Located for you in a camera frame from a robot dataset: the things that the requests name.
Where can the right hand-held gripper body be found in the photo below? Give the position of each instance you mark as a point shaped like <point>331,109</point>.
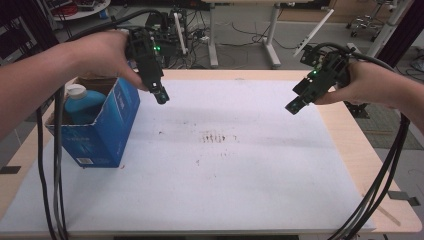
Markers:
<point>328,71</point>

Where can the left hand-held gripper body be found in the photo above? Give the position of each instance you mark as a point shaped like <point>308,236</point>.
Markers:
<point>146,63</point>

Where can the blue cardboard box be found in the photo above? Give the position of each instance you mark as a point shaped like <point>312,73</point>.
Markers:
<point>113,133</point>

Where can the blue detergent bottle white cap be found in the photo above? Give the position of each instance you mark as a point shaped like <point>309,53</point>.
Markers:
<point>83,106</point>

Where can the person's right hand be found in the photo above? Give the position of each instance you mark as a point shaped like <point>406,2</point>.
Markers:
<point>360,83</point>

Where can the person's left hand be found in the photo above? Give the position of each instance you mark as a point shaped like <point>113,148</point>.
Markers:
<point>103,55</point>

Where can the white leaning board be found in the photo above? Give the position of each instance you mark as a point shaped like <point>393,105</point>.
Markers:
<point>315,31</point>

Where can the white upright bar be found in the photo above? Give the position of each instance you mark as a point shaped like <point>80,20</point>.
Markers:
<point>180,33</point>

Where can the office chair base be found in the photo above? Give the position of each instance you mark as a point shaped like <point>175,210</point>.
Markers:
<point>365,20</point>

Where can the white desk leg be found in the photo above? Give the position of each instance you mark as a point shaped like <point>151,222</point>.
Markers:
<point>270,40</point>
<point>212,40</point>

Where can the round white table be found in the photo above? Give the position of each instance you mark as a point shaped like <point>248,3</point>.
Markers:
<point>83,13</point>

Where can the black stand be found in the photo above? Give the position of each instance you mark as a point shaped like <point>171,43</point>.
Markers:
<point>403,30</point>

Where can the white foam mat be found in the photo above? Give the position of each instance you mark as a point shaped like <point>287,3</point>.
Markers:
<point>216,193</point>

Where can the black tape mark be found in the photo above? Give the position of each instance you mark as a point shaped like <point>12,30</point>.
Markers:
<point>400,195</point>
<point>10,169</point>

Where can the white slanted frame leg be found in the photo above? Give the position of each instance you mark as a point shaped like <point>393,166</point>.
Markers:
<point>386,33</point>

